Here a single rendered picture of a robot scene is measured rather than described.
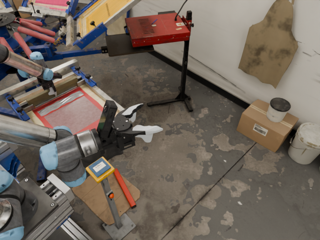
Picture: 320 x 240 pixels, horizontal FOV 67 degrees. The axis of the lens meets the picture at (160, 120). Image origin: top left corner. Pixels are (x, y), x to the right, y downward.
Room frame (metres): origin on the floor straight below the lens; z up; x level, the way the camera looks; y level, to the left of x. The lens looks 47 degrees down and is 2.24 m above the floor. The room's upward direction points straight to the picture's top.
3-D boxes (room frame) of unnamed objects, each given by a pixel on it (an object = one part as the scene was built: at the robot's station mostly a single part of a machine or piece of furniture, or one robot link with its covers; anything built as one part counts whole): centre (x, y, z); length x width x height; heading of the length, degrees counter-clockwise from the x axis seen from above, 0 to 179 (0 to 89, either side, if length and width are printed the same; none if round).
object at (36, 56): (1.43, 0.83, 1.31); 0.09 x 0.08 x 0.11; 158
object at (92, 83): (1.66, 0.64, 0.98); 0.30 x 0.05 x 0.07; 44
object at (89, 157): (1.09, 0.47, 0.74); 0.45 x 0.03 x 0.43; 134
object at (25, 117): (1.28, 1.04, 0.98); 0.30 x 0.05 x 0.07; 44
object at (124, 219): (0.81, 0.37, 0.48); 0.22 x 0.22 x 0.96; 44
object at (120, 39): (2.22, 0.75, 0.91); 1.34 x 0.40 x 0.08; 104
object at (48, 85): (1.43, 0.84, 1.15); 0.09 x 0.08 x 0.12; 134
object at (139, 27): (2.40, 0.02, 1.06); 0.61 x 0.46 x 0.12; 104
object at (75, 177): (0.44, 0.29, 1.56); 0.11 x 0.08 x 0.11; 27
